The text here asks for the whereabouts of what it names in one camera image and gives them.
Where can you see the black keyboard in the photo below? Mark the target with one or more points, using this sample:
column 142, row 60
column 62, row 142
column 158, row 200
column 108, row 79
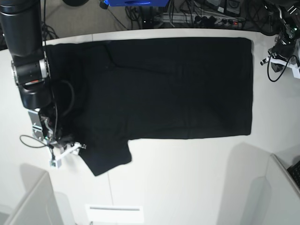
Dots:
column 294, row 171

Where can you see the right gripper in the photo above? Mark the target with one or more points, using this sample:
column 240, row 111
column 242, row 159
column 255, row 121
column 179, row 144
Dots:
column 67, row 145

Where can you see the black T-shirt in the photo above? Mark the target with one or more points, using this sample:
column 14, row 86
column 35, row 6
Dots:
column 111, row 92

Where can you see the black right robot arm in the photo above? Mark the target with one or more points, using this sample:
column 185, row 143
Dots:
column 23, row 26

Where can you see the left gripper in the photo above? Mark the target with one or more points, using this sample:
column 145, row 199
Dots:
column 285, row 48

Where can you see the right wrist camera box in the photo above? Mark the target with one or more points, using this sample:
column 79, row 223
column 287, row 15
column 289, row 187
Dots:
column 55, row 163

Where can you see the blue box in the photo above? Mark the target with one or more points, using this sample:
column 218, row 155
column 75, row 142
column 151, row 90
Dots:
column 142, row 3

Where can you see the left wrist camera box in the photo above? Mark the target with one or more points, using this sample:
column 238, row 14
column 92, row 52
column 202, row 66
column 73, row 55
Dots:
column 296, row 73

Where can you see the white power strip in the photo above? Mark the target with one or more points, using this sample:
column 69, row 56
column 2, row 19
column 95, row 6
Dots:
column 197, row 18

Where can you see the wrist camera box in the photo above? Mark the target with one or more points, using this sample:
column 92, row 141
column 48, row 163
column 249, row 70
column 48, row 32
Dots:
column 296, row 73
column 55, row 163

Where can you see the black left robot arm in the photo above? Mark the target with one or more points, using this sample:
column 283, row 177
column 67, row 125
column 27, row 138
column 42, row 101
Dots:
column 284, row 21

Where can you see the white partition panel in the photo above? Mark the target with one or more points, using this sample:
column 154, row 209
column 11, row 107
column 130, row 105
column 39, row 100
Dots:
column 273, row 199
column 27, row 197

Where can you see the white right partition panel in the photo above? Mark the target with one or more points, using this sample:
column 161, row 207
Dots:
column 273, row 199

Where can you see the white left partition panel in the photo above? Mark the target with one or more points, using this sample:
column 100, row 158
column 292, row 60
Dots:
column 27, row 197

